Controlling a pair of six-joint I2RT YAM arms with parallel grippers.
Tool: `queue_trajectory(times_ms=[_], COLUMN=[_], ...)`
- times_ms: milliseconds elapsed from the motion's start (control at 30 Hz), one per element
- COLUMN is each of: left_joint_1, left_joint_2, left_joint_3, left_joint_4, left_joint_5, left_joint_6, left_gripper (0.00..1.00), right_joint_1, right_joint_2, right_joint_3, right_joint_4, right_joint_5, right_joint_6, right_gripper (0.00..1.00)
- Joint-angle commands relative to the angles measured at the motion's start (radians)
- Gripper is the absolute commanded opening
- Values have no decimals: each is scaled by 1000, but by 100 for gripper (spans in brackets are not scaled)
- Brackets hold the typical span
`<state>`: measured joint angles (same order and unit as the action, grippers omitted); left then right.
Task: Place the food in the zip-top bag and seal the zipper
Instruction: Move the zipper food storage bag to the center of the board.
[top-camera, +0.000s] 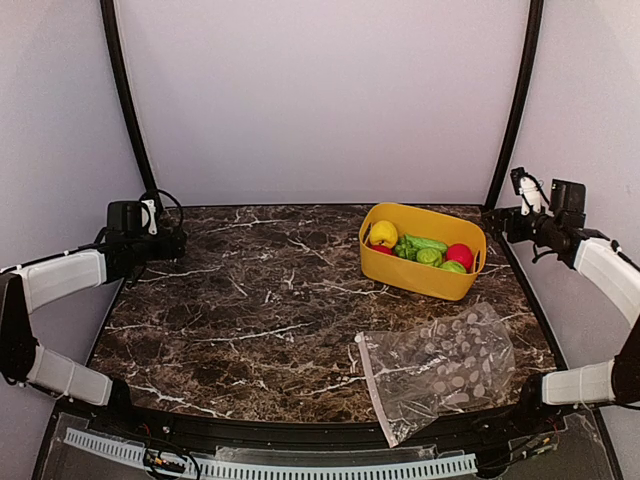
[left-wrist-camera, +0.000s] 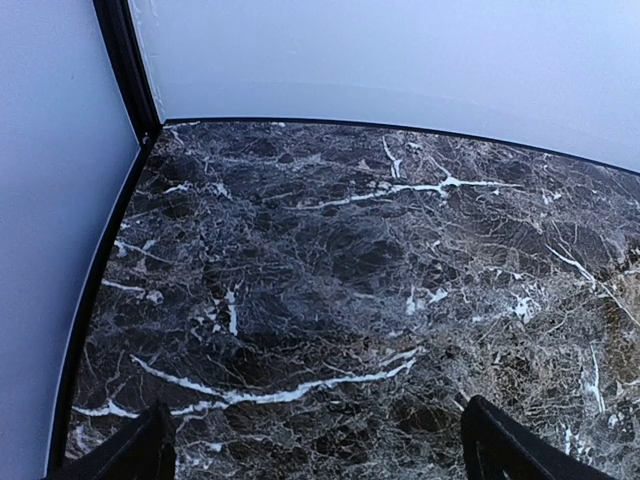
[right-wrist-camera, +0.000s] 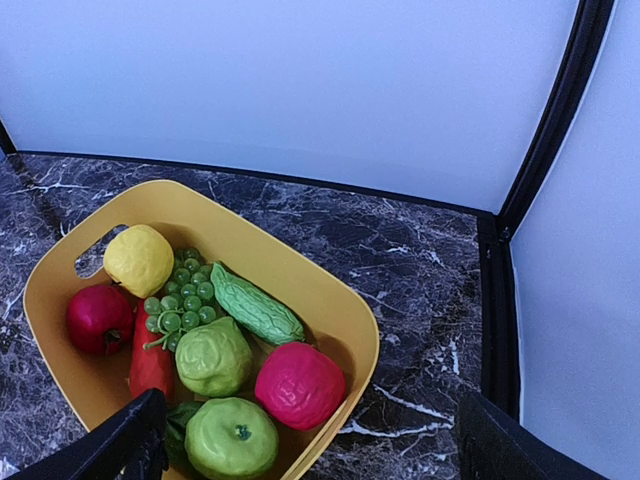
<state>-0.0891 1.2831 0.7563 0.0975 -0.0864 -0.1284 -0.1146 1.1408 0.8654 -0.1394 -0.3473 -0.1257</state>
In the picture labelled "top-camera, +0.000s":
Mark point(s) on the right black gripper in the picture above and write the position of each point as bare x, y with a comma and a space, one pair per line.
501, 214

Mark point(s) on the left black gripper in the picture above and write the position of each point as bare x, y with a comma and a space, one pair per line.
166, 251

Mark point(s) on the light green chayote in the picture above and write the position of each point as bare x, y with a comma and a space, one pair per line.
429, 256

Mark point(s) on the yellow plastic basket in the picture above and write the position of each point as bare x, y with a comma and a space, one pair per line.
413, 276

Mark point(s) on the yellow bell pepper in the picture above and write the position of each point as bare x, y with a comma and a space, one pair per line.
383, 233

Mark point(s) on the red tomato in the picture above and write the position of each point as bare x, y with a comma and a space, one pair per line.
382, 249

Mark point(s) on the clear zip top bag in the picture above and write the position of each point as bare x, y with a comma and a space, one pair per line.
448, 365

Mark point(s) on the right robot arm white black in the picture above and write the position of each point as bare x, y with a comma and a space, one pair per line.
601, 261

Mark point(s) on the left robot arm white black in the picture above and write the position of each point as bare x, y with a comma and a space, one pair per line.
115, 255

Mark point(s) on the red pomegranate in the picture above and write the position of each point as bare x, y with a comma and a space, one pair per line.
461, 254

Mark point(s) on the green apple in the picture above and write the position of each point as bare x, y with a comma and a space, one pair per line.
453, 266

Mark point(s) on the green bitter gourd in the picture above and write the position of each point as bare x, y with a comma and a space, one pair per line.
422, 243

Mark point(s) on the green grape bunch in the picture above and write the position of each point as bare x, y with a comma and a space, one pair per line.
405, 250

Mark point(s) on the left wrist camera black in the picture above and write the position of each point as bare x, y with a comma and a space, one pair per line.
132, 219

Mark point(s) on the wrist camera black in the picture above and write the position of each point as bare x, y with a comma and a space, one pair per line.
565, 200
132, 219

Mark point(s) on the left black frame post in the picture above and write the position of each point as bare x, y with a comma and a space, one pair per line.
124, 93

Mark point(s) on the black frame post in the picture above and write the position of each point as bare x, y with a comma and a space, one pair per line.
124, 93
521, 89

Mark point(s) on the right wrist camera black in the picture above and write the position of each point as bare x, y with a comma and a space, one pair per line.
565, 200

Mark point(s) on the black front rail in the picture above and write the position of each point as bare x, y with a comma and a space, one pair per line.
469, 432

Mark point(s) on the right black frame post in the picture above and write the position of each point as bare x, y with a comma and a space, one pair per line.
521, 89

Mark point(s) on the grey slotted cable duct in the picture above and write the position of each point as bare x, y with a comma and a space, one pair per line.
246, 463

